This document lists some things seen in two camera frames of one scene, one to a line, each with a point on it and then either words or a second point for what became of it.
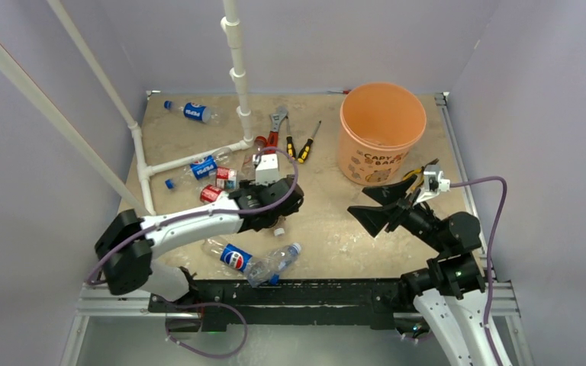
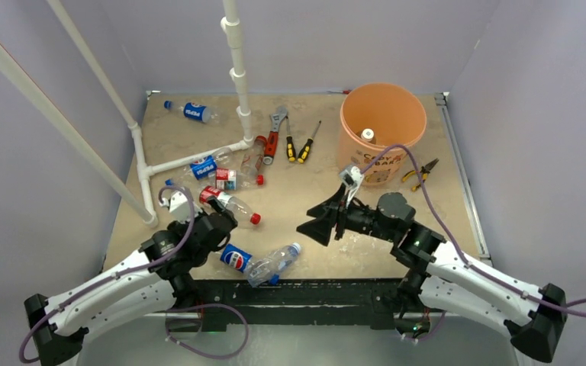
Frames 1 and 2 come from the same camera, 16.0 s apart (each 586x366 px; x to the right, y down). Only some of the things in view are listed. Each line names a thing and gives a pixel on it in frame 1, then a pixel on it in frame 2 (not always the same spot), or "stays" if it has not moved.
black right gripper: x=375 y=217 -> x=320 y=228
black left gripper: x=252 y=185 -> x=217 y=207
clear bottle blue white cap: x=268 y=269 stays
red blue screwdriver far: x=344 y=91 stays
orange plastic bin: x=378 y=123 stays
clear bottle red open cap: x=248 y=166 stays
